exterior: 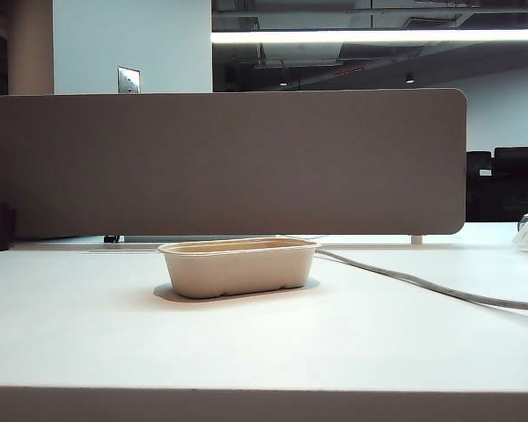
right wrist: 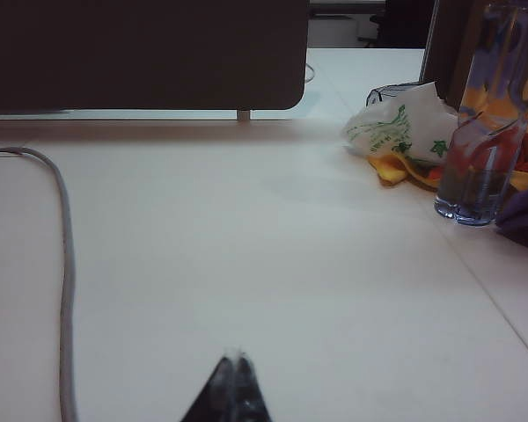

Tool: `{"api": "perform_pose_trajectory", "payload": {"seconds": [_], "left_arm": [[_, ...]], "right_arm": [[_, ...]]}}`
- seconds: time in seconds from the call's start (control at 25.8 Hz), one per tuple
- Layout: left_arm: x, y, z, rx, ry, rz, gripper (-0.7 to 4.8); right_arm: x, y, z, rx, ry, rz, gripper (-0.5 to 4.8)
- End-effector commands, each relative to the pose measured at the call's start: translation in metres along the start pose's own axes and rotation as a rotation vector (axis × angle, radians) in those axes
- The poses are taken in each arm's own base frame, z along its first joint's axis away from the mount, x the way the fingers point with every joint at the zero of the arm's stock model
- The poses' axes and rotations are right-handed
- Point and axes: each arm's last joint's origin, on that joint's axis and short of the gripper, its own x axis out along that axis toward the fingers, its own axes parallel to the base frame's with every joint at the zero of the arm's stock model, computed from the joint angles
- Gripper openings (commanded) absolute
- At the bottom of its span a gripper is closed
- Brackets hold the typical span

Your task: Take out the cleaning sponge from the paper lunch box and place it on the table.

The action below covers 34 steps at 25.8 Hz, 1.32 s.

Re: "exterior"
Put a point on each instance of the silver wall switch plate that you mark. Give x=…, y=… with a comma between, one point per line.
x=129, y=80

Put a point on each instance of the white partition support foot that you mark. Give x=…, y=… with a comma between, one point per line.
x=416, y=239

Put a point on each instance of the black office chair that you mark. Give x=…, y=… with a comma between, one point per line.
x=521, y=184
x=479, y=184

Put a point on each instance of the black partition clamp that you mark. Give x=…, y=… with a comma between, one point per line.
x=112, y=238

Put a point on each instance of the beige paper lunch box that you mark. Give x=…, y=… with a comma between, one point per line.
x=239, y=270

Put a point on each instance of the white ceiling light strip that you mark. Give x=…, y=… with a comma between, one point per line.
x=378, y=35

